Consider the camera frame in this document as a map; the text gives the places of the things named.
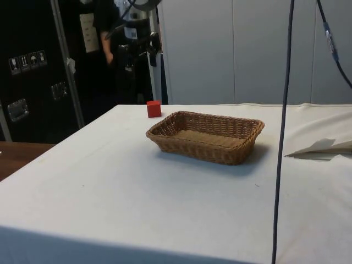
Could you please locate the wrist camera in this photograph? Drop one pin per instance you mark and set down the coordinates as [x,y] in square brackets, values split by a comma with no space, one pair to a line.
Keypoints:
[140,13]

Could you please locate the brown wicker basket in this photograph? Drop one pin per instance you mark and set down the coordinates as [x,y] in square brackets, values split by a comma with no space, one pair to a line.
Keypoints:
[203,148]

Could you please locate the black cabinet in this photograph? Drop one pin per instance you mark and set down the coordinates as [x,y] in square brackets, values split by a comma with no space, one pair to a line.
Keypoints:
[33,90]

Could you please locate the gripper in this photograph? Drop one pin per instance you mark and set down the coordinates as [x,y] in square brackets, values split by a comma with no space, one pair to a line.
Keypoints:
[141,28]

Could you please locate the red cube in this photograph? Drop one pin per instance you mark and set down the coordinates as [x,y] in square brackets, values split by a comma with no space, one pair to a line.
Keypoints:
[153,110]

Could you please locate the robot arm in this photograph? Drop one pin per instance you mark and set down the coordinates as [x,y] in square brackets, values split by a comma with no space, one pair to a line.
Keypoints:
[149,2]

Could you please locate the pale grey locker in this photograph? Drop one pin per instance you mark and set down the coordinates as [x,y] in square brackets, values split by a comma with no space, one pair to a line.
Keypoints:
[270,55]
[198,55]
[324,90]

